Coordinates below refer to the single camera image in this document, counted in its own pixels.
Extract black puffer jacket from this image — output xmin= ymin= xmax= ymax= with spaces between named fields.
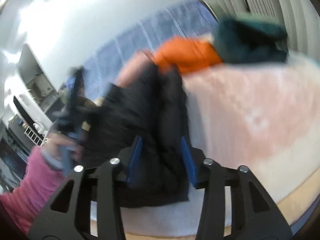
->
xmin=82 ymin=63 xmax=189 ymax=208

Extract arched wall niche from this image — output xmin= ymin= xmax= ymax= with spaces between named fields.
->
xmin=17 ymin=44 xmax=64 ymax=121

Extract blue plaid sheet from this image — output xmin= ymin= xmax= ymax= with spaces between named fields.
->
xmin=84 ymin=0 xmax=217 ymax=101

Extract orange puffer jacket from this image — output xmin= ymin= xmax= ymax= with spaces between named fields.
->
xmin=152 ymin=36 xmax=222 ymax=74

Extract dark green sweatshirt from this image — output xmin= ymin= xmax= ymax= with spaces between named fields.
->
xmin=213 ymin=18 xmax=287 ymax=64

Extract grey curtain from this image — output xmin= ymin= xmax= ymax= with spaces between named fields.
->
xmin=212 ymin=0 xmax=319 ymax=60

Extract white bear figurine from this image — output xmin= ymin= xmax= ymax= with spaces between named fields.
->
xmin=33 ymin=121 xmax=48 ymax=135

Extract white shelf rack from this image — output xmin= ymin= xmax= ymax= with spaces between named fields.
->
xmin=24 ymin=126 xmax=43 ymax=146

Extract pink fleece sleeve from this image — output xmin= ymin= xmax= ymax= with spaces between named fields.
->
xmin=1 ymin=146 xmax=65 ymax=234

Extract person's left hand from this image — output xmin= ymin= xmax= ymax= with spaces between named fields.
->
xmin=46 ymin=132 xmax=85 ymax=167

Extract cream pink plush blanket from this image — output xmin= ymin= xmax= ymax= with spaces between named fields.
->
xmin=89 ymin=55 xmax=320 ymax=238

